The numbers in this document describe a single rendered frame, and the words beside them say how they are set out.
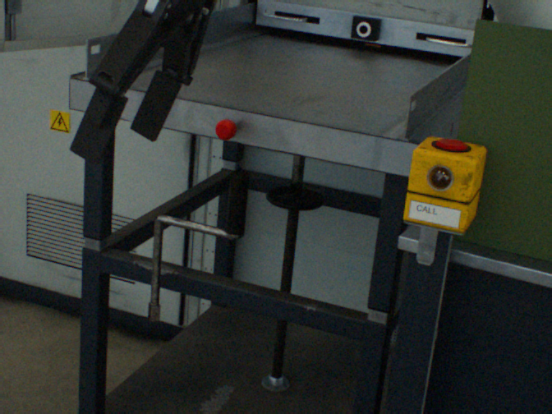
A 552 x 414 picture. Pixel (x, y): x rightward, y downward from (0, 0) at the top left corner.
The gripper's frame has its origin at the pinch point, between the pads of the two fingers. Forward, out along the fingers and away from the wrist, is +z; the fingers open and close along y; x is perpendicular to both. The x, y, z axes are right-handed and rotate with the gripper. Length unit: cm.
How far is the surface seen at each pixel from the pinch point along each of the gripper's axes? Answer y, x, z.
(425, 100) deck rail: -65, 22, -7
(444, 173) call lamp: -29.6, 29.6, -6.3
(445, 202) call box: -30.8, 31.5, -2.9
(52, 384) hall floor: -104, -24, 101
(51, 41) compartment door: -84, -48, 21
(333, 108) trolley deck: -68, 9, 2
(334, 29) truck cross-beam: -129, -7, -2
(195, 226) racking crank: -57, -1, 28
